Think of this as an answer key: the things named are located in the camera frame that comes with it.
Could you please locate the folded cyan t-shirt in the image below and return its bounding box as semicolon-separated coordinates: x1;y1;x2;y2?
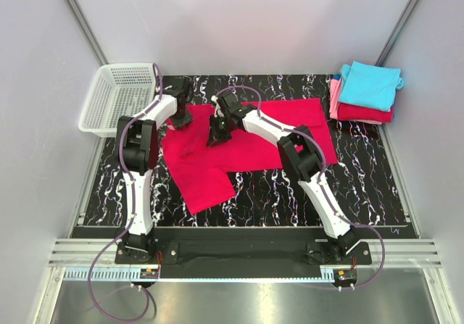
339;61;405;112

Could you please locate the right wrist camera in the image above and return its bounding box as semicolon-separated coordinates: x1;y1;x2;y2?
212;101;224;118

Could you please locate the folded pink t-shirt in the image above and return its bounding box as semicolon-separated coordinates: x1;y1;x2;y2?
328;78;384;125

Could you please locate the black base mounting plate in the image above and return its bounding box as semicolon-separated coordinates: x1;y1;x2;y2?
115;227;373;281

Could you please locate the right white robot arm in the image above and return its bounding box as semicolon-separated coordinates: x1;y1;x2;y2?
207;91;360;264

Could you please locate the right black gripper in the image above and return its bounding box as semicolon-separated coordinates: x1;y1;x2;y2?
206;115;233;149

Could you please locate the red t-shirt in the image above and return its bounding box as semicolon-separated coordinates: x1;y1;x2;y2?
162;99;338;214
337;103;394;123

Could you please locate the aluminium extrusion rail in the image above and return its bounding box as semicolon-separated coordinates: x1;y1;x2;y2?
49;238;442;268

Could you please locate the folded red t-shirt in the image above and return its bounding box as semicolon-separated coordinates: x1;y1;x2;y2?
337;103;394;123

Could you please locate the black marbled table mat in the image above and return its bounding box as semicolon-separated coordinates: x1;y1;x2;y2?
71;74;418;238

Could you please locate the white plastic perforated basket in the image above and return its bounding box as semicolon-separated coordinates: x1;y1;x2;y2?
78;62;156;138

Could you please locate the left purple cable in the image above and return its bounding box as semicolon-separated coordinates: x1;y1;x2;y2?
86;62;164;320

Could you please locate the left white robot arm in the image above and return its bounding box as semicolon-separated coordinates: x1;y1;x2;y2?
115;78;193;263

